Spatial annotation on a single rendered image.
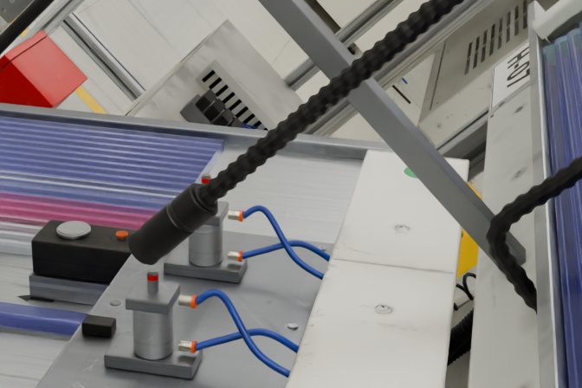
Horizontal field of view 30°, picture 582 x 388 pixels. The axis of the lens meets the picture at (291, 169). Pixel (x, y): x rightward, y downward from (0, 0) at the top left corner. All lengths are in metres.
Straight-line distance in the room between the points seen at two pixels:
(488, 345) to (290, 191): 0.42
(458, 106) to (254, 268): 1.16
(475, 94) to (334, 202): 0.90
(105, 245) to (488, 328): 0.30
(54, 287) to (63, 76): 0.78
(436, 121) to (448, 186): 1.24
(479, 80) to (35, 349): 1.20
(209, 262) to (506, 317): 0.20
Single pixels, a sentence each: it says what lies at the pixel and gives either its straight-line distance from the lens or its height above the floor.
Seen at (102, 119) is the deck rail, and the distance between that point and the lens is 1.10.
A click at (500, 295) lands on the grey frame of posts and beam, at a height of 1.33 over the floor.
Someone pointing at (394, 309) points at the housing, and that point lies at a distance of 0.63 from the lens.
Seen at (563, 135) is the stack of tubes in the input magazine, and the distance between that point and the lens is 0.67.
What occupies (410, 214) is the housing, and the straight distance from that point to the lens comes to 0.75.
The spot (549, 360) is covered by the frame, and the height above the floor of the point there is 1.39.
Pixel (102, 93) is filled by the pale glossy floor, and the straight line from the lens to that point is 3.26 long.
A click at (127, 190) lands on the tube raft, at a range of 0.94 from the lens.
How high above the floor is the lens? 1.52
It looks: 23 degrees down
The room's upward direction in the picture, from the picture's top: 51 degrees clockwise
